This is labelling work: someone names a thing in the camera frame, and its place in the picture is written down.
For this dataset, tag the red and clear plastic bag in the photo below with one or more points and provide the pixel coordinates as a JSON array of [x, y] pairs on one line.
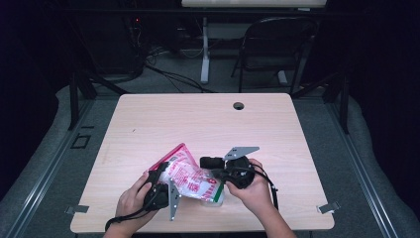
[[191, 178]]

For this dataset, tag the black folding chair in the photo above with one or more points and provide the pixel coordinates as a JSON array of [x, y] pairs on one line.
[[274, 43]]

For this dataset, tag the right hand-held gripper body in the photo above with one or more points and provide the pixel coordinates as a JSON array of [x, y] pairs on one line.
[[241, 173]]

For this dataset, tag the person's right hand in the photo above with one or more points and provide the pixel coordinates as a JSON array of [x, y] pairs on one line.
[[259, 195]]

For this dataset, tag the clear jar with black lid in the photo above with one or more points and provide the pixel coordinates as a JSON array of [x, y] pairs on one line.
[[211, 162]]

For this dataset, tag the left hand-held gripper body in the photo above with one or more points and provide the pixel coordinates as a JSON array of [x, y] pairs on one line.
[[158, 198]]

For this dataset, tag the aluminium floor rail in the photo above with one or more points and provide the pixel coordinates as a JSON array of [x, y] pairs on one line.
[[49, 170], [360, 168]]

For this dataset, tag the grey metal table bracket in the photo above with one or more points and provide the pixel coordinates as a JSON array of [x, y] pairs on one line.
[[77, 209], [328, 207]]

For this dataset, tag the black frame post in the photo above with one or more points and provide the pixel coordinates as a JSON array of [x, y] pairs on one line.
[[344, 105], [73, 99]]

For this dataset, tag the white desk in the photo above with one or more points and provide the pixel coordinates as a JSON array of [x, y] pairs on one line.
[[254, 3]]

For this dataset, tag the person's left hand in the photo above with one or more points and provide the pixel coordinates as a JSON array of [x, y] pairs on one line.
[[132, 208]]

